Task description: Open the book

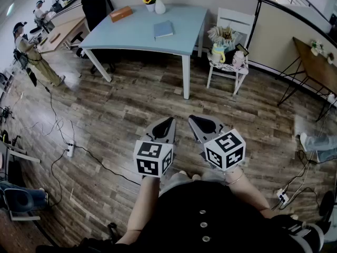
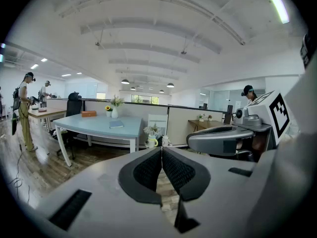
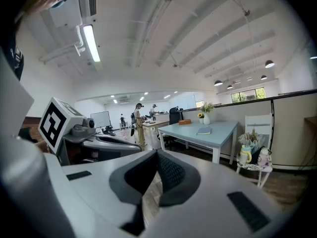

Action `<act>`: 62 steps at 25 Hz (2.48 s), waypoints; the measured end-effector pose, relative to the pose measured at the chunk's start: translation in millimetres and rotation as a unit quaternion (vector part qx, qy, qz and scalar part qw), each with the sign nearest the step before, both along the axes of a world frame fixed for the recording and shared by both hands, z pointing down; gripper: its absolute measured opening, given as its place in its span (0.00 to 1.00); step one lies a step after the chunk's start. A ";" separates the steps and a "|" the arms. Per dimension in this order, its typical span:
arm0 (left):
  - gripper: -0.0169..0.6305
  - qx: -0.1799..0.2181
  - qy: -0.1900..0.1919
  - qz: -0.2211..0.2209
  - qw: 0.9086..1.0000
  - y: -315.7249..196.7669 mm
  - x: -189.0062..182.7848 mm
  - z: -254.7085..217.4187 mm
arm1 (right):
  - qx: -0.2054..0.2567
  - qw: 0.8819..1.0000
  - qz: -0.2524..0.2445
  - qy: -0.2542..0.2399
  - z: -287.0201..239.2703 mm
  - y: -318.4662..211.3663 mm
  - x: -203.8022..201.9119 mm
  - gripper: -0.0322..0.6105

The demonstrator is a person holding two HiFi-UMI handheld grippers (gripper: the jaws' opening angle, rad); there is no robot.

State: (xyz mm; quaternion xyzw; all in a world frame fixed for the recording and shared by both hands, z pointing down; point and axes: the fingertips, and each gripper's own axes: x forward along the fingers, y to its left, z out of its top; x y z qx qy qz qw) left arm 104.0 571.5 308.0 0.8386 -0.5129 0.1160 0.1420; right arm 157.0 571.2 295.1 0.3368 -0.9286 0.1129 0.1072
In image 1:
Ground brown table with black legs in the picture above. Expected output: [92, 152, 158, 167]
[276, 36, 337, 122]

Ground pink plush toy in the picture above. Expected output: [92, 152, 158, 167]
[232, 50, 247, 68]

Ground gold bracelet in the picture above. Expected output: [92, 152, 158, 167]
[225, 170, 244, 187]

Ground small picture frame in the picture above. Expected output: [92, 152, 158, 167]
[235, 43, 250, 58]

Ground folded paper flower bouquet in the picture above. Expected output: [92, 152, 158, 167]
[207, 25, 242, 53]

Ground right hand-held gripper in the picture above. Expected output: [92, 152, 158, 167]
[188, 114, 246, 171]

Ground potted sunflower in white pot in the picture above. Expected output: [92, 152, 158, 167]
[142, 0, 156, 13]

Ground small white flower pot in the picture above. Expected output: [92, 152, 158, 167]
[310, 39, 325, 57]

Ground person's right forearm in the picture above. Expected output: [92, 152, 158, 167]
[223, 167, 272, 219]

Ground light wooden desk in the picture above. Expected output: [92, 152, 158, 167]
[36, 16, 89, 54]

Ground orange rectangular box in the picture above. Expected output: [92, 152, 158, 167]
[109, 5, 133, 24]

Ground light blue table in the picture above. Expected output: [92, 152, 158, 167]
[78, 4, 209, 100]

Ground black power cable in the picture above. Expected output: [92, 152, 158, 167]
[74, 144, 143, 187]
[34, 76, 72, 151]

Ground person's grey jeans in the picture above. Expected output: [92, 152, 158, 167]
[159, 171, 227, 192]

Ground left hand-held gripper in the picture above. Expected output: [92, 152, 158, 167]
[133, 116, 177, 179]

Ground yellow handled pastel cup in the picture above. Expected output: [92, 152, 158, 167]
[211, 43, 227, 64]

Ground light blue notebook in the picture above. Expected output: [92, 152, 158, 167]
[153, 20, 175, 41]

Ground person's left forearm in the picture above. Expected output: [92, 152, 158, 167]
[115, 175, 162, 245]

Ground white wooden chair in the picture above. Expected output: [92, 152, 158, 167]
[206, 7, 256, 96]

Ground person's black top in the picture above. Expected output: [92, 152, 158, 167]
[35, 180, 326, 253]

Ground black office chair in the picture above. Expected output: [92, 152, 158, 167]
[76, 0, 117, 75]

